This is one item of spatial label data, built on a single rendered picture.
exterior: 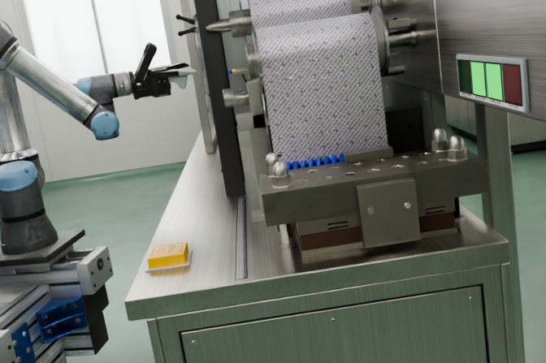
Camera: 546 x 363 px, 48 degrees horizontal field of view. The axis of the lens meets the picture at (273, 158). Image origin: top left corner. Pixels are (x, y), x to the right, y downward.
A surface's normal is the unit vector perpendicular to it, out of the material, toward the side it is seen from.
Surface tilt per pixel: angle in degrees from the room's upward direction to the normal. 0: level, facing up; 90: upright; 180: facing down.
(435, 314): 90
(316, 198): 90
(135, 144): 90
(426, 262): 90
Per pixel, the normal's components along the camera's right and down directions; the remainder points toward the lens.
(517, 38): -0.99, 0.15
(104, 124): 0.28, 0.15
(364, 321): 0.05, 0.19
